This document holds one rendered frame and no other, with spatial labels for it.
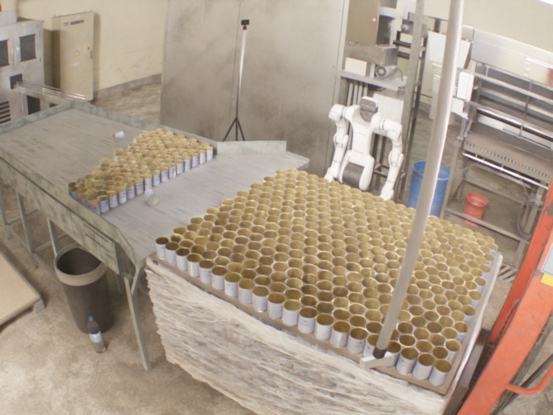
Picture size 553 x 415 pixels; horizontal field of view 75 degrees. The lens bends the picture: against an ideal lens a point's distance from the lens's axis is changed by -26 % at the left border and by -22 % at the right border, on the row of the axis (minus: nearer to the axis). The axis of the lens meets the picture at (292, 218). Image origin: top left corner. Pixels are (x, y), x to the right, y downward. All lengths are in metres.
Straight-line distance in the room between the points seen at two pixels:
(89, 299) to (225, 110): 2.93
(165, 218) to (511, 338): 1.81
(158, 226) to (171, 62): 3.59
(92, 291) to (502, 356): 2.47
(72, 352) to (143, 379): 0.60
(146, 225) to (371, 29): 2.45
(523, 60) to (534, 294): 2.96
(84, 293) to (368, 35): 2.99
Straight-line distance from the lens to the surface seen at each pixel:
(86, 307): 3.11
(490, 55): 4.19
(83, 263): 3.32
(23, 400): 3.08
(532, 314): 1.54
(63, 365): 3.18
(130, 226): 2.39
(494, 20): 9.43
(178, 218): 2.43
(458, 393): 1.94
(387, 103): 4.44
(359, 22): 3.86
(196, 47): 5.33
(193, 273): 1.92
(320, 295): 1.78
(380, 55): 3.91
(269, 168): 3.00
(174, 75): 5.67
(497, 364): 1.70
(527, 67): 4.16
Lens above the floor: 2.31
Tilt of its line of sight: 30 degrees down
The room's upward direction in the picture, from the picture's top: 6 degrees clockwise
